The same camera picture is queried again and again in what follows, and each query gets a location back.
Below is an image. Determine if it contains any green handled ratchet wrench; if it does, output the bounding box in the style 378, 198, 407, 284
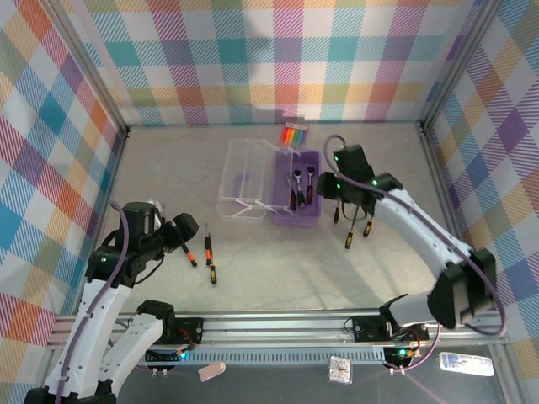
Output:
292, 168, 307, 210

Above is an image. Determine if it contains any purple tool box clear lid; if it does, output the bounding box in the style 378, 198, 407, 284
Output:
216, 137, 324, 231

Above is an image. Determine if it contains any rainbow marker pack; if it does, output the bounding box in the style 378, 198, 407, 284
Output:
280, 120, 310, 151

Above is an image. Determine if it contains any black electronics board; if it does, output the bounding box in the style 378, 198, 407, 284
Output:
144, 344, 199, 376
382, 343, 424, 375

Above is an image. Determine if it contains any pink eraser block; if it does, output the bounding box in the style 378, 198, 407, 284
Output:
197, 360, 227, 383

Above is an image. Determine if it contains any small white clock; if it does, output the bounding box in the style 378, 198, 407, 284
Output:
327, 355, 354, 385

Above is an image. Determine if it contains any white blue labelled packet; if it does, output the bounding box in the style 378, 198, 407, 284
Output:
439, 352, 495, 378

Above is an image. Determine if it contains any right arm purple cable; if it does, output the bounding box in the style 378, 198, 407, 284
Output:
323, 134, 506, 374

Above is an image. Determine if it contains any aluminium side rail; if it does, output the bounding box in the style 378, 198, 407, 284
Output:
419, 124, 483, 312
73, 125, 131, 316

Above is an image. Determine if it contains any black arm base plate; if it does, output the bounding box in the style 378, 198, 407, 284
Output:
352, 314, 430, 343
162, 316, 205, 346

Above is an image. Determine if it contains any aluminium mounting rail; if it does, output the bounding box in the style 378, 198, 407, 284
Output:
45, 310, 510, 350

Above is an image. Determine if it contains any slotted grey cable duct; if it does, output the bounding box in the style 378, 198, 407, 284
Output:
125, 348, 388, 366

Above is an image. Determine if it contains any aluminium frame post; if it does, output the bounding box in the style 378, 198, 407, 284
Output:
40, 0, 131, 138
419, 0, 506, 130

